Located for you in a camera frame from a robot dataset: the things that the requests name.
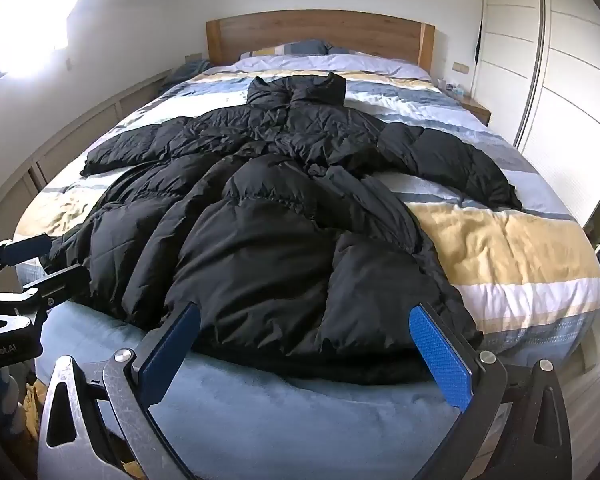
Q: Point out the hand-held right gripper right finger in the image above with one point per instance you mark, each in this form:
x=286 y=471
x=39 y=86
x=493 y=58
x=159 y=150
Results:
x=442 y=360

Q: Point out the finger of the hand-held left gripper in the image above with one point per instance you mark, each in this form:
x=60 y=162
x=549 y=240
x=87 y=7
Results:
x=60 y=286
x=27 y=251

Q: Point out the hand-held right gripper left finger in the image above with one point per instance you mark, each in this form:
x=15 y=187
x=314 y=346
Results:
x=172 y=355

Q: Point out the black puffer jacket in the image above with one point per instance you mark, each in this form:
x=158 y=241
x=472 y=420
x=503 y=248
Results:
x=280 y=240

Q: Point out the yellow cloth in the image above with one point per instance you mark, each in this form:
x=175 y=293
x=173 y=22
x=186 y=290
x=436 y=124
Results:
x=32 y=402

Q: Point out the striped duvet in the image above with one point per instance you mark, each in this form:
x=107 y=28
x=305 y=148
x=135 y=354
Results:
x=505 y=245

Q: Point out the window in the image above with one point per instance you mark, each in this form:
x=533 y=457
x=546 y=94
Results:
x=25 y=35

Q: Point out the blue cloth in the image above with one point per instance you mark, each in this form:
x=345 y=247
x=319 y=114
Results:
x=190 y=69

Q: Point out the wooden nightstand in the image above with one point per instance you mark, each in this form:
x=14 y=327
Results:
x=472 y=105

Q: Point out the white sliding wardrobe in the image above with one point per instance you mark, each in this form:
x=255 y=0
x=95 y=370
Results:
x=570 y=85

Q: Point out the striped pillow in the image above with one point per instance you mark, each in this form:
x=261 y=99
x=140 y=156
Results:
x=290 y=49

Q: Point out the wooden headboard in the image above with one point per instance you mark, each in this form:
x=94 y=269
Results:
x=320 y=35

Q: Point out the wall socket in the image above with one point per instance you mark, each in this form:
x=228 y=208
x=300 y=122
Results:
x=460 y=67

